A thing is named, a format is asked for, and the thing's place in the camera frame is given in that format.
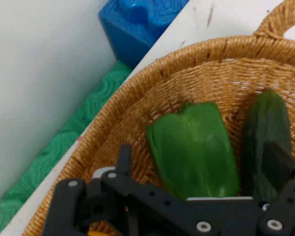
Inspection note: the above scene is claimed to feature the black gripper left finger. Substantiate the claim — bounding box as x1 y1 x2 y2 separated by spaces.
42 144 188 236

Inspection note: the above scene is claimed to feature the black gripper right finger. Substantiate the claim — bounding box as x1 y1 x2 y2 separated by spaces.
257 141 295 236

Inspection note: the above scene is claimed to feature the green bell pepper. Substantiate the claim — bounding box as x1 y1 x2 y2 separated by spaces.
146 101 241 201

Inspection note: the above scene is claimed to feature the dark green cucumber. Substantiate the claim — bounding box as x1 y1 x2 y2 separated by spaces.
240 88 293 205

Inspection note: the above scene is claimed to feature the green foam mat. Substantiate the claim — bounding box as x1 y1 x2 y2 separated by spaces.
0 60 133 236

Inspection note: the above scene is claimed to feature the woven wicker basket with handles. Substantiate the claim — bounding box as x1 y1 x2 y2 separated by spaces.
22 0 295 236

